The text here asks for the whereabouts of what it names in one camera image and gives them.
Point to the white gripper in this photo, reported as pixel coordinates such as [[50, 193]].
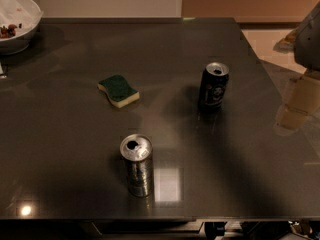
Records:
[[308, 47]]

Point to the dark pepsi can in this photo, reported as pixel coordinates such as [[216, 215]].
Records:
[[214, 81]]

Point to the silver tall can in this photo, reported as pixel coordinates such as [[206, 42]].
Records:
[[137, 153]]

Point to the green yellow sponge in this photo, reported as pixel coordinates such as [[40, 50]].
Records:
[[118, 91]]

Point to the white bowl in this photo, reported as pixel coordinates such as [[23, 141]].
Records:
[[26, 16]]

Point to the red snacks in bowl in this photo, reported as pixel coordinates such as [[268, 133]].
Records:
[[9, 31]]

